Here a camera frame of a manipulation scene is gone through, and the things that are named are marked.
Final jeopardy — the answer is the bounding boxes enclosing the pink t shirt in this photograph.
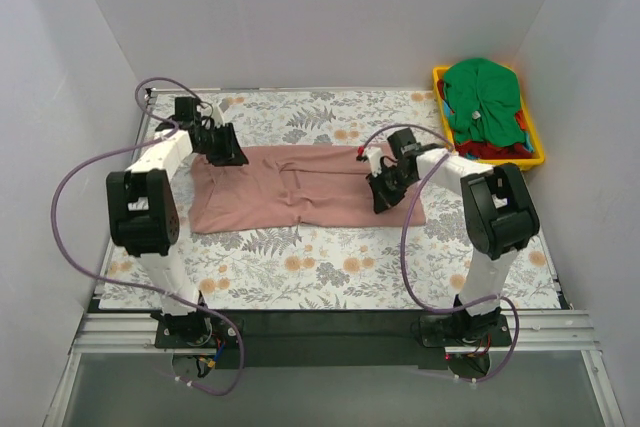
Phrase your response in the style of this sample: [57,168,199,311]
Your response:
[189,144,415,234]

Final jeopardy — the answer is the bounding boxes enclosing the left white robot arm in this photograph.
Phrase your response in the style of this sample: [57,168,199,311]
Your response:
[106,96,248,347]

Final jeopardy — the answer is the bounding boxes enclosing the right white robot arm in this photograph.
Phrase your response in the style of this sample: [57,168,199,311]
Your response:
[357,124,540,347]

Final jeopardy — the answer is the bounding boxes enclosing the green t shirt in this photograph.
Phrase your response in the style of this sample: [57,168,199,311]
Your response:
[442,58,525,147]

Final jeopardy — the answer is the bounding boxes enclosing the yellow plastic bin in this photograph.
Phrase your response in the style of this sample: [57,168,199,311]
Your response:
[432,65,545,171]

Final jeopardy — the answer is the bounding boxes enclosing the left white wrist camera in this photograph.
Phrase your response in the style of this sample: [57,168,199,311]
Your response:
[203,99,230,128]

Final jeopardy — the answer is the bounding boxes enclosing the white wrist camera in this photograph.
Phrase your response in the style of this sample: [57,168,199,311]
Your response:
[203,99,230,128]
[356,146,384,177]

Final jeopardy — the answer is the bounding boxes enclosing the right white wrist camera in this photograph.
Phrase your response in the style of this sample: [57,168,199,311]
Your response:
[356,146,384,177]

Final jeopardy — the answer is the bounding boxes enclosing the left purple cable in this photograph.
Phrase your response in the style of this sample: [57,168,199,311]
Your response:
[49,77,247,397]

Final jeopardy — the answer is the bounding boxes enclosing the purple cable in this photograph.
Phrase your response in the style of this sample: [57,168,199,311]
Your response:
[49,77,247,397]
[357,124,519,384]

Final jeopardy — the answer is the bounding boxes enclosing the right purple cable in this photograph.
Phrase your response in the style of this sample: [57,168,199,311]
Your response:
[357,124,519,384]

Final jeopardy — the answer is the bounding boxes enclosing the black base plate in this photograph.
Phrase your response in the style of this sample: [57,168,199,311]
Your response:
[151,310,514,370]

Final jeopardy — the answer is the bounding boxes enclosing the aluminium mounting rail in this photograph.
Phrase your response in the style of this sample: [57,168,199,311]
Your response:
[46,310,624,426]

